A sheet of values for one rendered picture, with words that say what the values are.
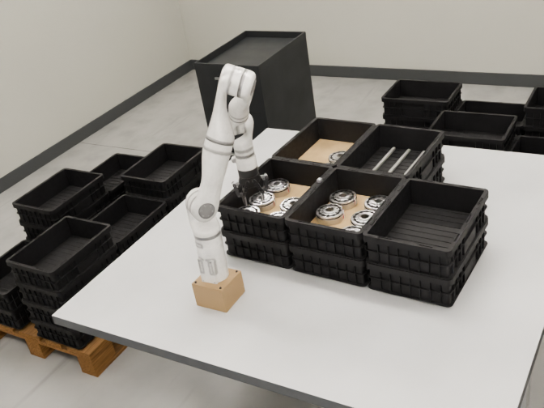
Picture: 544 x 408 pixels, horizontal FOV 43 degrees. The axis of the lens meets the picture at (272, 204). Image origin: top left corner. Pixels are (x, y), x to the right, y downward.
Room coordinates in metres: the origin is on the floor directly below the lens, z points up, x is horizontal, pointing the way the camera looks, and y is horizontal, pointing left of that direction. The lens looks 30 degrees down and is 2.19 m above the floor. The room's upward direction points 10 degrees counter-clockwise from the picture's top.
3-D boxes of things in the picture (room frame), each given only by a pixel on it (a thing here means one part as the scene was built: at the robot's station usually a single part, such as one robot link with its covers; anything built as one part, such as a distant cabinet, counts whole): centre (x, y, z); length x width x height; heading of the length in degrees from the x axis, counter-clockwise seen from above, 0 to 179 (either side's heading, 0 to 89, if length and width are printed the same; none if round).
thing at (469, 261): (1.95, -0.51, 0.76); 0.40 x 0.30 x 0.12; 143
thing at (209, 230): (2.00, 0.23, 1.04); 0.09 x 0.09 x 0.17; 18
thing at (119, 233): (3.08, 0.77, 0.31); 0.40 x 0.30 x 0.34; 146
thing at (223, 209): (2.31, -0.02, 0.92); 0.40 x 0.30 x 0.02; 143
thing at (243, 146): (2.27, 0.06, 1.18); 0.09 x 0.07 x 0.15; 99
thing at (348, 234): (2.13, -0.27, 0.92); 0.40 x 0.30 x 0.02; 143
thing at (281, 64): (4.15, -0.03, 0.45); 0.62 x 0.45 x 0.90; 146
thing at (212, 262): (1.99, 0.23, 0.88); 0.09 x 0.09 x 0.17; 60
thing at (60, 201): (3.30, 1.10, 0.37); 0.40 x 0.30 x 0.45; 146
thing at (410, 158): (2.45, -0.50, 0.87); 0.40 x 0.30 x 0.11; 143
